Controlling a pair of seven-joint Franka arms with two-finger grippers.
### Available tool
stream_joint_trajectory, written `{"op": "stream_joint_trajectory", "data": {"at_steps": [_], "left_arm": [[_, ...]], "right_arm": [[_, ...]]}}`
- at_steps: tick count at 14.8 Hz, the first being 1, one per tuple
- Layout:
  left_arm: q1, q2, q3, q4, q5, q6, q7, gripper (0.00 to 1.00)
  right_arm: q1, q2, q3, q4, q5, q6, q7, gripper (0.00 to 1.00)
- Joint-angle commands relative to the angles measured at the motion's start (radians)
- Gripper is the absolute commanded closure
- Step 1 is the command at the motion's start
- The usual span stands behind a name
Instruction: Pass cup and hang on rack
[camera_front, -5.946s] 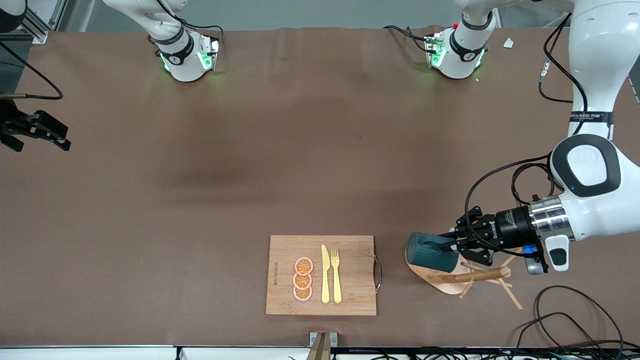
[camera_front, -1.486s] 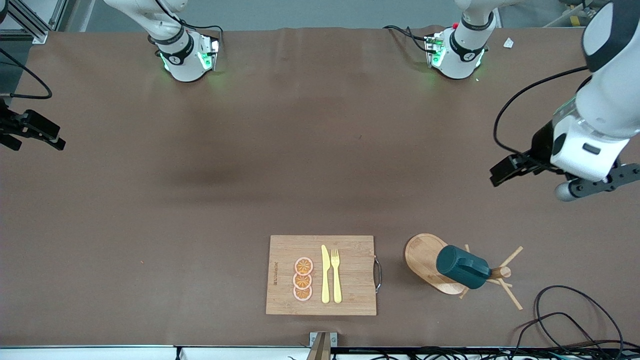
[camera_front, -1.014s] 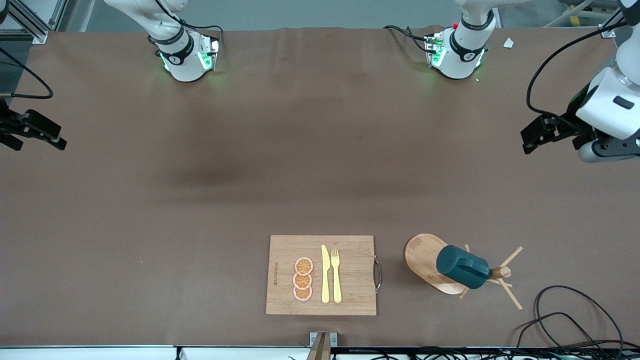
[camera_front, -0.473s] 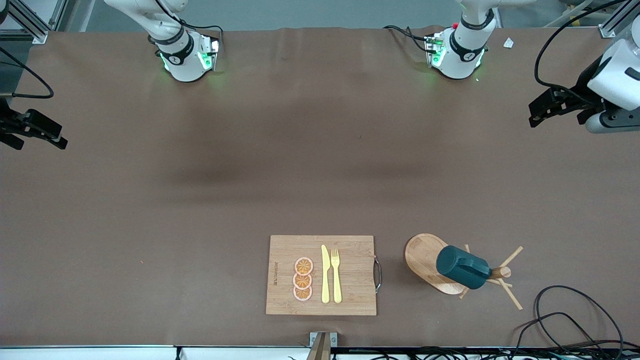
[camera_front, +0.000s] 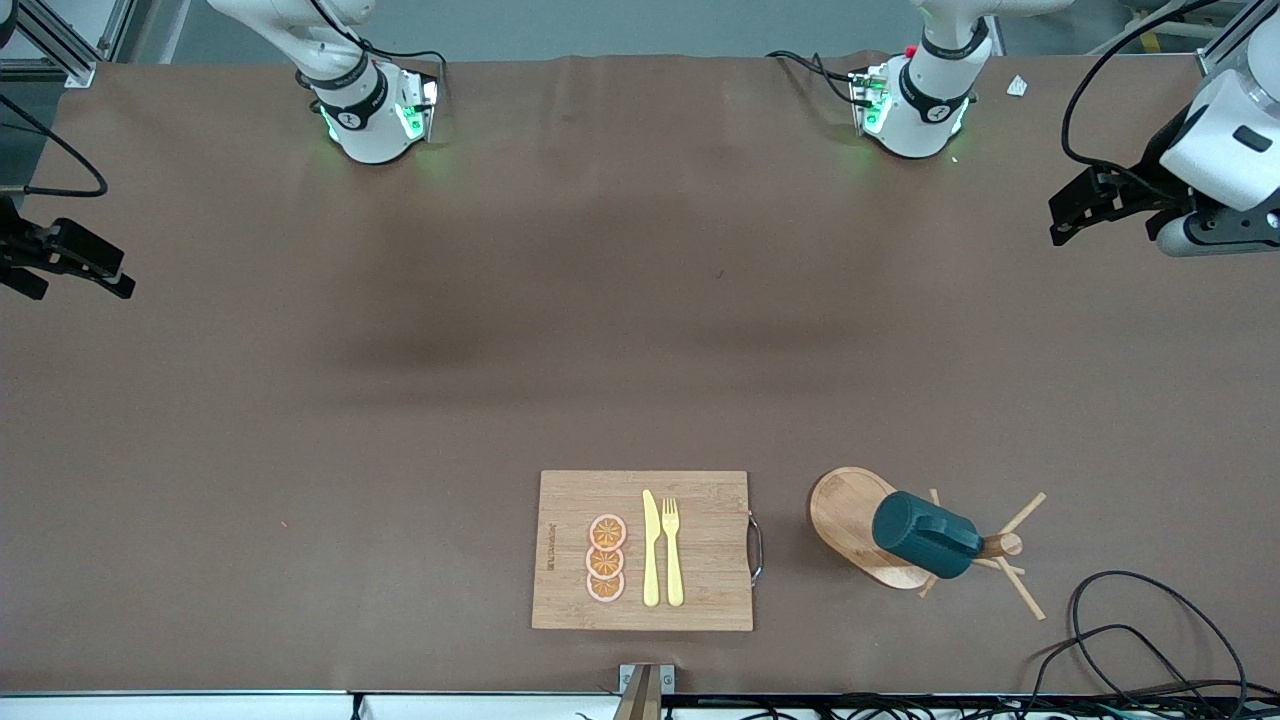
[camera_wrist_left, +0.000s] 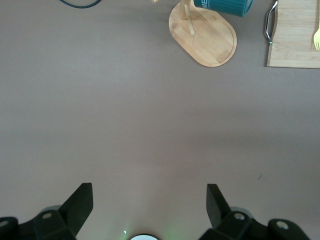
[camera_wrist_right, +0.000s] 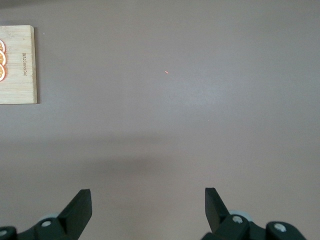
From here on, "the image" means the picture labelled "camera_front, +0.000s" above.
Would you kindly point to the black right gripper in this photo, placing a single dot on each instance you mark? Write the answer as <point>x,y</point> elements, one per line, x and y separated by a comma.
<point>14,245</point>

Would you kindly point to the small white paper scrap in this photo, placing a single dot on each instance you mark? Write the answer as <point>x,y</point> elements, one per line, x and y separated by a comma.
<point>1017,86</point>

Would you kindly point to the wooden cutting board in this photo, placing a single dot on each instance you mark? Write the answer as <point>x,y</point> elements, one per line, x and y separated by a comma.
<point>700,600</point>

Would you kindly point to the metal mount bracket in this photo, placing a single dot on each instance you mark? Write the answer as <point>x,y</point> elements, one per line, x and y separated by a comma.
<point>640,700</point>

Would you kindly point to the teal cup with yellow inside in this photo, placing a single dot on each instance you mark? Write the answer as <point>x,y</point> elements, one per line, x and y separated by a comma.
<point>925,540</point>

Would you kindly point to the orange slice toy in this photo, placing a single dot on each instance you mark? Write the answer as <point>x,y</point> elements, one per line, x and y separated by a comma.
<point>605,589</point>
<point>607,532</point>
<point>604,563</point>

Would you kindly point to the yellow plastic knife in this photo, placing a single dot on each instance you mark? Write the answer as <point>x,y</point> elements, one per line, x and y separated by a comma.
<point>651,560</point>

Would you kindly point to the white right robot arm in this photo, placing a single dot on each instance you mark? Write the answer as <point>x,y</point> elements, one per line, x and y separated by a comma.
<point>365,120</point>

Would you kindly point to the table cover sheet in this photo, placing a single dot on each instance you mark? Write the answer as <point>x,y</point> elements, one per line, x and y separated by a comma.
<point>640,300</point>

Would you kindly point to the aluminium frame post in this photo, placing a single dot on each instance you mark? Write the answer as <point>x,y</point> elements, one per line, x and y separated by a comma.
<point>1215,62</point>
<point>70,60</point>

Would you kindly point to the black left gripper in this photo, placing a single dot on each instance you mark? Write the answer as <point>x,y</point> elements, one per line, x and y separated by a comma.
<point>1147,176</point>

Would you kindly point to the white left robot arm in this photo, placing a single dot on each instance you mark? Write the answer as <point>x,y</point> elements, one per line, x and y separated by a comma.
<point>920,110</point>

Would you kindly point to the wooden mug rack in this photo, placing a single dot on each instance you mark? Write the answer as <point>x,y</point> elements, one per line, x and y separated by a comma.
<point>840,505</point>

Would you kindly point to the yellow plastic fork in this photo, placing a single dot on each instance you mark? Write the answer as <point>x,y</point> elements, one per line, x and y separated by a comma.
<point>674,570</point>

